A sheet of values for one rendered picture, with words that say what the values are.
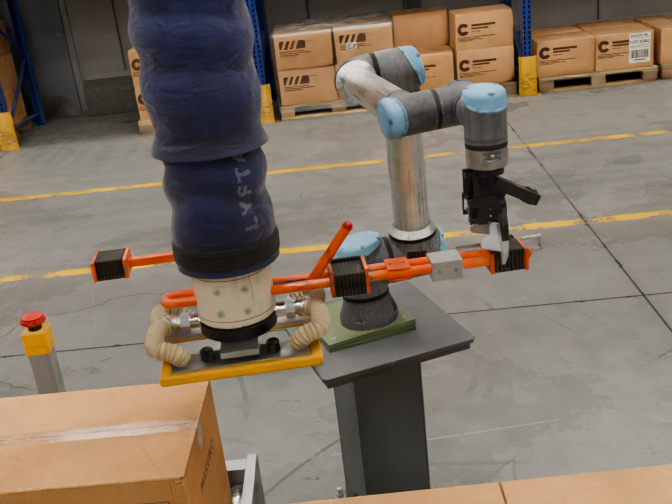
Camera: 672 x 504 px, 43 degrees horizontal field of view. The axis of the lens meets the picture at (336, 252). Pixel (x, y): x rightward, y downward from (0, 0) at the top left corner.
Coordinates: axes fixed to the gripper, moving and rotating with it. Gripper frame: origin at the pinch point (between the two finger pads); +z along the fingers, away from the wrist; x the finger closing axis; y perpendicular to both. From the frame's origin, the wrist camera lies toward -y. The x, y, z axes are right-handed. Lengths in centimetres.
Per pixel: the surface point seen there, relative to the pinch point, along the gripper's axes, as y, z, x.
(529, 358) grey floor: -55, 127, -166
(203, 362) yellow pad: 67, 11, 12
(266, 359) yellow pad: 54, 11, 14
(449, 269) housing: 12.3, 0.9, 3.8
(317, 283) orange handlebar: 41.1, -0.1, 4.0
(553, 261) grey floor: -101, 126, -268
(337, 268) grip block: 36.3, -1.3, 0.1
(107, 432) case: 94, 33, -1
